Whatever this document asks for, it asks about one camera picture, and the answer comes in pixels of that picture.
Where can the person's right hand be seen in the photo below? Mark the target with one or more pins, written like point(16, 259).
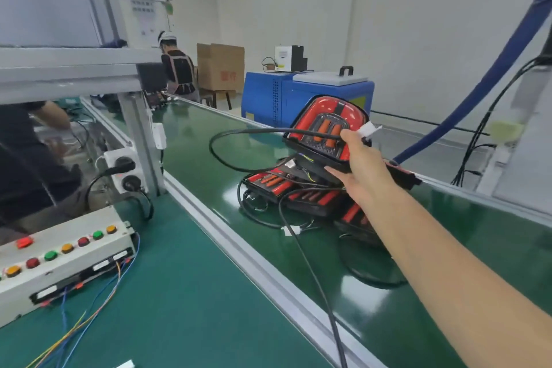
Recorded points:
point(367, 174)

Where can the person's right forearm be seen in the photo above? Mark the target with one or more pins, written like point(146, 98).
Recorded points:
point(466, 286)

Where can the blue plastic crate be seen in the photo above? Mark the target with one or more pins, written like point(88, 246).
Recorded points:
point(285, 96)

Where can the white machine cabinet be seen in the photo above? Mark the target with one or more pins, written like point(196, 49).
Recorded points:
point(526, 165)

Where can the cardboard box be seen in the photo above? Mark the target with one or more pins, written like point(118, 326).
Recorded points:
point(220, 66)

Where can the white power strip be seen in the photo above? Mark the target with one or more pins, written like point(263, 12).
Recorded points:
point(116, 161)

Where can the white notice board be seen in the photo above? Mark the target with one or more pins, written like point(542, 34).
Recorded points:
point(147, 23)

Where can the beige test button box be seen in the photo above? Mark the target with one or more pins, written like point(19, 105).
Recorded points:
point(52, 281)

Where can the grey machine black top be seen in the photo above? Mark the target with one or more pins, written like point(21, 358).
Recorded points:
point(43, 1)

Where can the white switch box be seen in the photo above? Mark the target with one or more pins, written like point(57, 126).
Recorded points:
point(160, 137)

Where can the aluminium workstation frame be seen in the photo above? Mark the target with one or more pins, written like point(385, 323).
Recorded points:
point(69, 66)

